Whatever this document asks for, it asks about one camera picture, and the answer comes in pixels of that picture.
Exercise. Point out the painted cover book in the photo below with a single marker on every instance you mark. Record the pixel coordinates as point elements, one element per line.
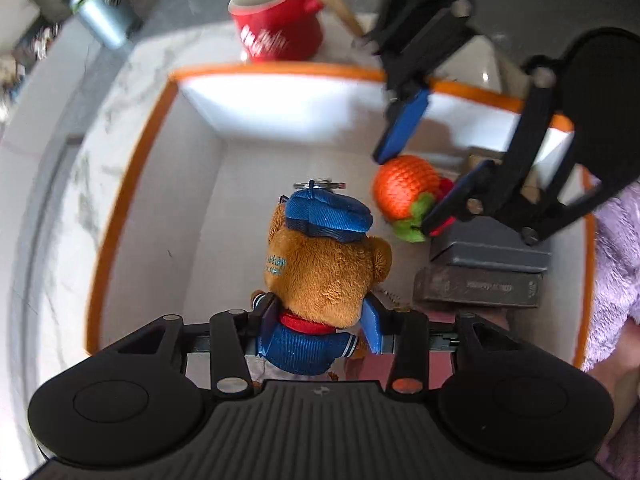
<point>475,287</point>

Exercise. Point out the black square box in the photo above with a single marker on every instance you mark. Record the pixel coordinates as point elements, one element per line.
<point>490,252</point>

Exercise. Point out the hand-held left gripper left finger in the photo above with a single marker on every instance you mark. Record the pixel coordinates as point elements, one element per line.
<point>268,322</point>

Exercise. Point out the brown plush bear blue outfit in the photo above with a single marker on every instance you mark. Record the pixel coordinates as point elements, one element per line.
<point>325,270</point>

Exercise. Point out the white box orange rim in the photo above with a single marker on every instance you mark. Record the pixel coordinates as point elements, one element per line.
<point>175,210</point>

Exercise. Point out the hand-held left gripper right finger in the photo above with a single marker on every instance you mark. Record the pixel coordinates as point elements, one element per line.
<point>375,327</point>

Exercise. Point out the purple fleece clothing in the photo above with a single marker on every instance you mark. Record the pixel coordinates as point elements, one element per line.
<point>620,270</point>

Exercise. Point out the small tan object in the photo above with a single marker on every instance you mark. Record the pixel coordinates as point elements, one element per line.
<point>480,160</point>

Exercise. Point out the grey metal plant pot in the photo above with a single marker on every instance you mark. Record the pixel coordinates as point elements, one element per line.
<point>105,15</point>

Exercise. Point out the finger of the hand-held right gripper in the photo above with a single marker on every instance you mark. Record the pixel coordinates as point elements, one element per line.
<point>457,197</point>
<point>402,125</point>

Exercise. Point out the orange crocheted fruit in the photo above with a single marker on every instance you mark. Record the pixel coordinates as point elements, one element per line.
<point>400,187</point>

